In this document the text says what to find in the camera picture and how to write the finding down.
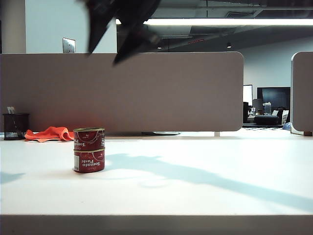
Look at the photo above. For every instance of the brown partition foot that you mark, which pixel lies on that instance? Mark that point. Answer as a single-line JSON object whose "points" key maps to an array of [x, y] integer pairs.
{"points": [[308, 133]]}

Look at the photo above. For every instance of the wide brown desk partition panel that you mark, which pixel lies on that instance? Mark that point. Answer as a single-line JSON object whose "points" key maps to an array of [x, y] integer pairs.
{"points": [[146, 93]]}

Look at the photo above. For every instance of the white partition foot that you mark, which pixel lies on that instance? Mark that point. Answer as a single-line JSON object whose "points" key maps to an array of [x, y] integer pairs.
{"points": [[217, 133]]}

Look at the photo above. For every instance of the white framed monitor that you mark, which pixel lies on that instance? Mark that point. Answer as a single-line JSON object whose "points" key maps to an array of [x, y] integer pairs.
{"points": [[247, 94]]}

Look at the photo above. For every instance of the large dark display screen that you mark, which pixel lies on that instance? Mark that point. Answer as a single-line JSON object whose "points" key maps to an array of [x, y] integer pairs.
{"points": [[275, 98]]}

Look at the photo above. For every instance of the black round ottoman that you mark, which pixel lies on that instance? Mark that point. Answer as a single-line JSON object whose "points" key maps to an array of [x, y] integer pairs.
{"points": [[266, 120]]}

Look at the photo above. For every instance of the red tomato paste can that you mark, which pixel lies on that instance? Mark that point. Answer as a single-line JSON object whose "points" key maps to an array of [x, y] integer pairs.
{"points": [[89, 161], [89, 138]]}

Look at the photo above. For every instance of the small card in holder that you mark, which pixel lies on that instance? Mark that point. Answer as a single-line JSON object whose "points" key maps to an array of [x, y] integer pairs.
{"points": [[11, 110]]}

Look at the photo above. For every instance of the orange cloth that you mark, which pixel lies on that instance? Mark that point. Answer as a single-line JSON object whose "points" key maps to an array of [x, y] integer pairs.
{"points": [[52, 134]]}

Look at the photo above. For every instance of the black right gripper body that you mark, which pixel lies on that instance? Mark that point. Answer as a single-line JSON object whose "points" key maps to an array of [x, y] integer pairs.
{"points": [[122, 9]]}

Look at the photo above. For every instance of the blue bag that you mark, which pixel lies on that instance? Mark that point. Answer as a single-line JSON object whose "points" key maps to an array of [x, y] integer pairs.
{"points": [[287, 126]]}

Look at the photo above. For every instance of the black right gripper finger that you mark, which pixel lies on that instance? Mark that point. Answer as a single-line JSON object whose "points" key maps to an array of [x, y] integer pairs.
{"points": [[97, 31], [133, 39]]}

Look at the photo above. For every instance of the black mesh pen holder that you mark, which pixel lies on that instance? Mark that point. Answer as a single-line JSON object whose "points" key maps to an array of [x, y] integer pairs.
{"points": [[15, 126]]}

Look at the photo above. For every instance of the long ceiling light strip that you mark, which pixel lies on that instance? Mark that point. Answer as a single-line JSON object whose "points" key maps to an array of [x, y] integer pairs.
{"points": [[220, 22]]}

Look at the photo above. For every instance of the metal wall switch plate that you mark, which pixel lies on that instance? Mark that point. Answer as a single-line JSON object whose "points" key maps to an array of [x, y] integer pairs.
{"points": [[69, 45]]}

